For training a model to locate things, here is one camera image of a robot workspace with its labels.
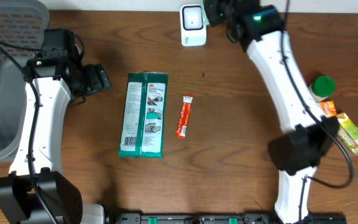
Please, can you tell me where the green juice carton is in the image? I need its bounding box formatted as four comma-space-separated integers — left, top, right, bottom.
336, 113, 358, 155

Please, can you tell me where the grey plastic mesh basket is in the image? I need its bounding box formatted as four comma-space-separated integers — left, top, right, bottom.
0, 0, 50, 161

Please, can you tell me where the green lid spice jar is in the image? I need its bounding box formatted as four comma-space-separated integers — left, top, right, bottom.
308, 75, 336, 102

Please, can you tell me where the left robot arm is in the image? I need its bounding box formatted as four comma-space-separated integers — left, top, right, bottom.
0, 57, 110, 223

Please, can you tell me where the green white barcode packet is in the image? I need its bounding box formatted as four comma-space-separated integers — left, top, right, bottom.
118, 72, 168, 158

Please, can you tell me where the white barcode scanner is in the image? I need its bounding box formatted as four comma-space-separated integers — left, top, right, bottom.
179, 4, 206, 47

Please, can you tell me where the white teal snack packet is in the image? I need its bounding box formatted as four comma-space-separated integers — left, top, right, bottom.
201, 0, 209, 26

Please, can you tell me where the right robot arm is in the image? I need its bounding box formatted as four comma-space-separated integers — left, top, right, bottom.
201, 0, 339, 223

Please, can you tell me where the orange tissue packet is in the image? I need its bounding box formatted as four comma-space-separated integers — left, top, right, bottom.
318, 101, 337, 118

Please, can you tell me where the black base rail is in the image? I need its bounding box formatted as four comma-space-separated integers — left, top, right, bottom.
104, 211, 347, 224

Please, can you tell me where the red white snack packet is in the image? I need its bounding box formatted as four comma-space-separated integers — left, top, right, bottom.
175, 95, 194, 139

